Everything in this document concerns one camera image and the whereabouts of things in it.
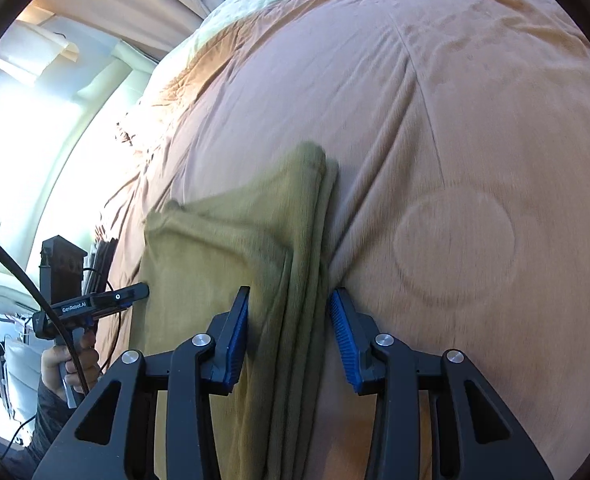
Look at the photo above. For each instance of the cream blanket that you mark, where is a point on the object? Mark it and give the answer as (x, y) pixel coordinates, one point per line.
(255, 5)

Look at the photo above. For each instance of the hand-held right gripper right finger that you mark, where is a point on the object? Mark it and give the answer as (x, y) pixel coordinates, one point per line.
(345, 340)

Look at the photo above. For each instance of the beige curtain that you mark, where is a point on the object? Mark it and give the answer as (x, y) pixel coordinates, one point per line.
(140, 0)

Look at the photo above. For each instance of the person's left hand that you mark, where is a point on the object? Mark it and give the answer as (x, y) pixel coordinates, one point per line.
(87, 365)

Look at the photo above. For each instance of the orange blanket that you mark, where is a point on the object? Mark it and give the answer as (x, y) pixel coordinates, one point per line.
(450, 135)

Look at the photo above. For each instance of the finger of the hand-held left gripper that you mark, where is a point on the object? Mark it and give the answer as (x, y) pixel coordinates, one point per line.
(122, 297)

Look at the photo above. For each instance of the cream padded headboard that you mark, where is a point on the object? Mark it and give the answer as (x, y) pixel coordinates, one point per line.
(125, 70)

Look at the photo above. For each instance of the brown t-shirt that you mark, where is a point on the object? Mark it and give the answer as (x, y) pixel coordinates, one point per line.
(235, 240)

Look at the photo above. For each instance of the white chair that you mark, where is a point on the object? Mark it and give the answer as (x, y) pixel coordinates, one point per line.
(5, 290)

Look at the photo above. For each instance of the person's left forearm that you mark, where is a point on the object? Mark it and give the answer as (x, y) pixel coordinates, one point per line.
(50, 425)

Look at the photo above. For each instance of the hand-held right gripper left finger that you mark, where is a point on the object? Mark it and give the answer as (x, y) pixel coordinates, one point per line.
(237, 340)

